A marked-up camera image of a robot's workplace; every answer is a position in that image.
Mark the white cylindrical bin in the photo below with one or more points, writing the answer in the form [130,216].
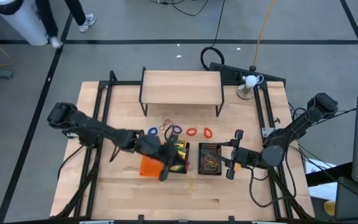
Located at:
[23,28]

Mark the dark grey box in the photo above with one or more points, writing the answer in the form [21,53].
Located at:
[353,202]

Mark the wooden shelf riser black legs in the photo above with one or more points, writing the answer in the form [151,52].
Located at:
[182,87]

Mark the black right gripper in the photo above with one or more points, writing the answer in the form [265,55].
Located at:
[244,157]

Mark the black metal table frame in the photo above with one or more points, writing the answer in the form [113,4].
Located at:
[120,82]

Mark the black mesh panel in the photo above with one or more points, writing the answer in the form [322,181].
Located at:
[228,73]

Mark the orange plastic basket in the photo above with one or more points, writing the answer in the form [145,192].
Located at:
[149,168]

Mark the white paper sheet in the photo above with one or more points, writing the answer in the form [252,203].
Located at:
[322,193]

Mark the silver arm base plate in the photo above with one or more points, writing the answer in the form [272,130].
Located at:
[71,135]
[267,132]

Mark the blue spiral coil wristband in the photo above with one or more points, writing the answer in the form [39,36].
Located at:
[148,132]

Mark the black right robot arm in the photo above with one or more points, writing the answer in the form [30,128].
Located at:
[291,130]

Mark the black plastic basket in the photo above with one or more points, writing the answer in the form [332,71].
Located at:
[188,147]
[219,169]

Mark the orange spiral coil wristband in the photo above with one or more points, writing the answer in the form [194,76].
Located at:
[187,132]
[204,133]

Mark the small yellow object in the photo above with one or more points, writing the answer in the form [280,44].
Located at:
[330,208]

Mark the person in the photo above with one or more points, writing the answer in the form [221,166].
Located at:
[47,18]

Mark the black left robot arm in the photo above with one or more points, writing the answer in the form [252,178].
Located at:
[89,127]

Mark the silver frame bracket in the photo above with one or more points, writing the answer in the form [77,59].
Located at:
[269,222]
[96,222]

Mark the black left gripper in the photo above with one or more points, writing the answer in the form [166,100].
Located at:
[157,147]

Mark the red rubber band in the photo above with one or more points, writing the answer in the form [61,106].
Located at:
[208,153]
[166,125]

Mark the purple spiral coil wristband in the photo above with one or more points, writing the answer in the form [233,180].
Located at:
[181,129]

